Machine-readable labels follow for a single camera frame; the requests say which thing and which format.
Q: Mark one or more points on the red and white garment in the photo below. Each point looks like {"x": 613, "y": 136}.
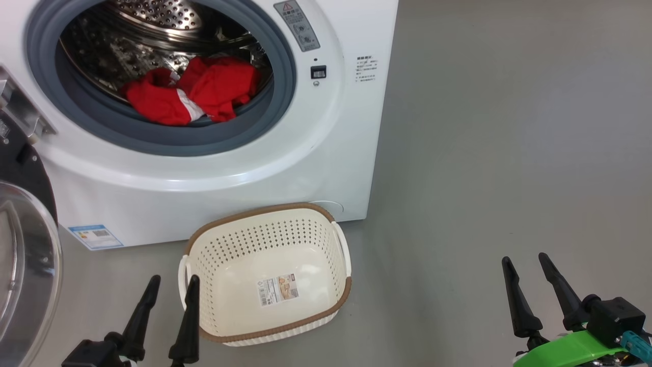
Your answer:
{"x": 214, "y": 84}

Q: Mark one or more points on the grey rubber door gasket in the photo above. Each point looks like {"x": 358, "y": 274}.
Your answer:
{"x": 153, "y": 137}

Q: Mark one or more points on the black door latch socket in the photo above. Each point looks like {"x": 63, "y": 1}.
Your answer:
{"x": 318, "y": 72}

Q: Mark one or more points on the blue energy label sticker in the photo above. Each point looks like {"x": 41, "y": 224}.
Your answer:
{"x": 96, "y": 237}

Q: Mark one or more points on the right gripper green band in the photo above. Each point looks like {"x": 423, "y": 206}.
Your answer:
{"x": 565, "y": 354}

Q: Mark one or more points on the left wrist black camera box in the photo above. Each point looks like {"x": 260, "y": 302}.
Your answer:
{"x": 89, "y": 356}

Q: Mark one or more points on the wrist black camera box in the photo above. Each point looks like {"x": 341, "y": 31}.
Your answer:
{"x": 89, "y": 356}
{"x": 614, "y": 318}

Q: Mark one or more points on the round drain filter cover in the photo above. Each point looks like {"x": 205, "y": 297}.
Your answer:
{"x": 331, "y": 205}

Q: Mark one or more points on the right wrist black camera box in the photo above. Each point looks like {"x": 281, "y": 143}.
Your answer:
{"x": 614, "y": 318}

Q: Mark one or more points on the black round glass door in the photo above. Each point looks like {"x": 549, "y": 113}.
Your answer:
{"x": 25, "y": 265}

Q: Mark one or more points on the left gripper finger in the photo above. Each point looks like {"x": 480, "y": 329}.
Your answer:
{"x": 188, "y": 326}
{"x": 140, "y": 318}

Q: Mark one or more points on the cream basket with brown rim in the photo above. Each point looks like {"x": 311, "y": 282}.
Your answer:
{"x": 275, "y": 306}

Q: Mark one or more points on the perforated steel drum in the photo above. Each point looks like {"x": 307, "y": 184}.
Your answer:
{"x": 117, "y": 46}

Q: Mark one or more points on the white washing machine body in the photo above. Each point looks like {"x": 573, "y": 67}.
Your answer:
{"x": 316, "y": 153}

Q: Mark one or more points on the basket barcode label sticker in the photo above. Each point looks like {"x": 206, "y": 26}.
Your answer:
{"x": 279, "y": 289}

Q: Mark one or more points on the metal door hinge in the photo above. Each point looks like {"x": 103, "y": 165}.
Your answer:
{"x": 20, "y": 109}

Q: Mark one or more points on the grey warning label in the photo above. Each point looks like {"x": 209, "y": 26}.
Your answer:
{"x": 297, "y": 25}

